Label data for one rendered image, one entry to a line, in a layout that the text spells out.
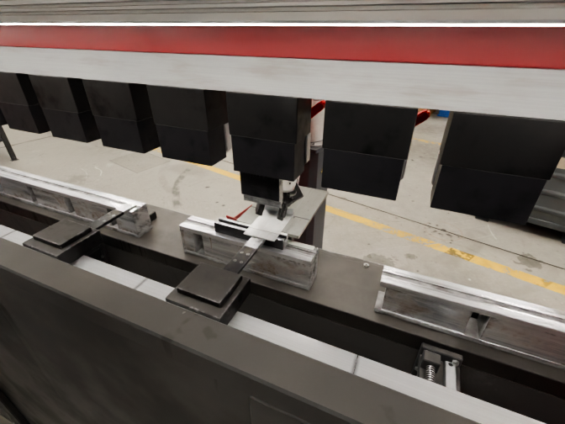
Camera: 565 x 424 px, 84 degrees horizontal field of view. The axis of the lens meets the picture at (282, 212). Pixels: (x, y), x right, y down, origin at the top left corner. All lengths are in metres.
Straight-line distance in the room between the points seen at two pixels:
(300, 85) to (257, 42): 0.10
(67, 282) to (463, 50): 0.51
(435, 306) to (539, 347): 0.19
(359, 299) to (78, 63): 0.86
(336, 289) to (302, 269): 0.11
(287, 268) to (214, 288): 0.25
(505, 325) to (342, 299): 0.33
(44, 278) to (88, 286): 0.03
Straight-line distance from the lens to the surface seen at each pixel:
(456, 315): 0.77
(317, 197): 0.95
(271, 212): 0.87
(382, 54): 0.54
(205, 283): 0.62
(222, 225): 0.84
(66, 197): 1.26
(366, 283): 0.86
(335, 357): 0.57
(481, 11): 0.33
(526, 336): 0.81
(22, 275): 0.22
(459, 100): 0.55
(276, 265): 0.80
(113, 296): 0.18
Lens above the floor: 1.45
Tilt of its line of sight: 31 degrees down
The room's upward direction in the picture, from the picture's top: straight up
